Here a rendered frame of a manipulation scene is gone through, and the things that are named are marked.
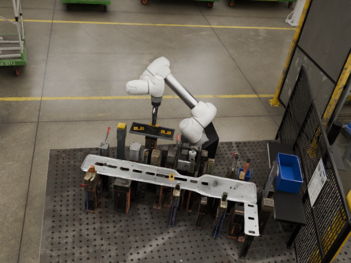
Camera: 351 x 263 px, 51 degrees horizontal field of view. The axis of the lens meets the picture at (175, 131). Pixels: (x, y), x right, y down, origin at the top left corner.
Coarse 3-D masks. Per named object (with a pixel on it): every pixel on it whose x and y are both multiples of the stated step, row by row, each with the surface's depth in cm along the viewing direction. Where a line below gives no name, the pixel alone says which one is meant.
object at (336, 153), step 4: (320, 140) 273; (320, 144) 270; (336, 144) 272; (320, 148) 268; (332, 148) 267; (336, 148) 268; (332, 152) 244; (336, 152) 264; (336, 156) 261; (340, 156) 261; (336, 160) 257; (340, 160) 257; (324, 164) 254; (336, 164) 253; (340, 164) 254; (340, 168) 251; (344, 168) 251
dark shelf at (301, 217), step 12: (276, 144) 329; (276, 156) 316; (276, 192) 282; (288, 192) 283; (276, 204) 272; (288, 204) 273; (300, 204) 275; (276, 216) 263; (288, 216) 264; (300, 216) 265
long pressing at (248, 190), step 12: (96, 156) 294; (84, 168) 283; (96, 168) 284; (108, 168) 286; (132, 168) 289; (144, 168) 290; (156, 168) 292; (168, 168) 293; (144, 180) 280; (156, 180) 281; (168, 180) 283; (204, 180) 287; (216, 180) 289; (228, 180) 290; (204, 192) 277; (216, 192) 279; (228, 192) 280; (240, 192) 282; (252, 192) 283
